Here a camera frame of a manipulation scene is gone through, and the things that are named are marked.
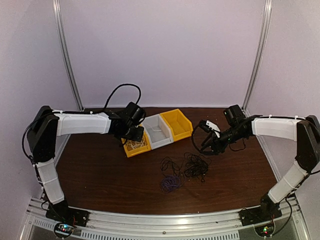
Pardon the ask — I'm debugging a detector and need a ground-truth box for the right round controller board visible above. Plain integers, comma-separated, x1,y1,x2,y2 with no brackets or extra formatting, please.
254,223,275,238

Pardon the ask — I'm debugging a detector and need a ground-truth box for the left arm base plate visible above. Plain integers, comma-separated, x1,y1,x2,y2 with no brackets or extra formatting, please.
45,206,90,227

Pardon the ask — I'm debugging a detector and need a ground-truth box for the aluminium frame post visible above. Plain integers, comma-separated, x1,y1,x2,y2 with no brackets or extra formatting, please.
52,0,84,111
242,0,273,112

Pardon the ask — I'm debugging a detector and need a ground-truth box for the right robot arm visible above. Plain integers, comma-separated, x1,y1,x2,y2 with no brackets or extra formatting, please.
196,104,320,221

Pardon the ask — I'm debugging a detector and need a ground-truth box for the left aluminium frame post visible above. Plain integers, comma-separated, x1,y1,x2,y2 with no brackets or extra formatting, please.
52,0,84,111

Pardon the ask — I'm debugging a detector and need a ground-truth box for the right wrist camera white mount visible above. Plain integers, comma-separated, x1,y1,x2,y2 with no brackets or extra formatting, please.
199,120,221,138

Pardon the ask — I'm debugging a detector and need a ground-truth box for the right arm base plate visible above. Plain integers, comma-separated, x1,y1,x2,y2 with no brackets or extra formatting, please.
239,206,283,226

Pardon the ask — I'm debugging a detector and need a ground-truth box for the right yellow plastic bin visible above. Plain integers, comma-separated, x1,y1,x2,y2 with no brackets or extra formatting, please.
160,108,193,142

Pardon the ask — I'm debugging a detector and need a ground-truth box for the black tangled cable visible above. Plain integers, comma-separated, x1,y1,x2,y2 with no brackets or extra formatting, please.
182,152,212,183

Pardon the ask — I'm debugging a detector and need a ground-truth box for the right aluminium frame post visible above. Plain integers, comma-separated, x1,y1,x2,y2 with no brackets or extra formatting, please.
242,0,273,112

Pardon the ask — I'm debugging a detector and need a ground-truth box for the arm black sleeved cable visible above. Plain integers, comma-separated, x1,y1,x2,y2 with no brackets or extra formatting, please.
190,121,247,156
102,83,142,111

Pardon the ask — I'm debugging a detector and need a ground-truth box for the front aluminium rail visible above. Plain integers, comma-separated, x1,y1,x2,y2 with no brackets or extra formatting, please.
17,197,311,240

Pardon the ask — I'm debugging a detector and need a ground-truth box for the purple coiled cable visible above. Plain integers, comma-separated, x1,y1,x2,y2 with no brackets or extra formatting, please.
159,174,182,194

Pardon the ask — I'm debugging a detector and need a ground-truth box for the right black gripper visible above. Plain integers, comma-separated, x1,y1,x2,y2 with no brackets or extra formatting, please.
199,126,246,155

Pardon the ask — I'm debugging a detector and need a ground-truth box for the round controller board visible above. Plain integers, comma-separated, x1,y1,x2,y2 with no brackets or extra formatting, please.
254,223,275,238
53,222,75,239

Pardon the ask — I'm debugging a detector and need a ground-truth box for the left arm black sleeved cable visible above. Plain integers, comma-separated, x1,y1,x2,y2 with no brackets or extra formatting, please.
102,83,142,111

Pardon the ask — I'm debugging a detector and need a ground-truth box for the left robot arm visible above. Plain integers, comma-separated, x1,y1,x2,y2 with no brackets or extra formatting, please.
21,102,146,222

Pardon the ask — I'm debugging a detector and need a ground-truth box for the left yellow plastic bin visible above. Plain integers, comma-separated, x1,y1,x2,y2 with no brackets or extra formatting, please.
121,132,152,158

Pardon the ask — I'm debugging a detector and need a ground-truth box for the thick white cable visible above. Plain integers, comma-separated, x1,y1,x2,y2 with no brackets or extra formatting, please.
123,138,148,151

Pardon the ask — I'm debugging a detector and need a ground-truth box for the yellow plastic bin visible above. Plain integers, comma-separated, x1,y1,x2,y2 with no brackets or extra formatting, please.
121,132,152,158
160,108,193,142

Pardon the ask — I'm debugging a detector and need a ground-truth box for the right arm black sleeved cable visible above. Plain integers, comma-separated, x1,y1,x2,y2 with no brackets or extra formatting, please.
190,121,247,156

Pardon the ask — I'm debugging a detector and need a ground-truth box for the white plastic bin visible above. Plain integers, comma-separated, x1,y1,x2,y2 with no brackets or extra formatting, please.
142,114,174,150

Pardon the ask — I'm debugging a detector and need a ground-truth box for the left round controller board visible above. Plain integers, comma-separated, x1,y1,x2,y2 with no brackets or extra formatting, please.
53,222,75,239

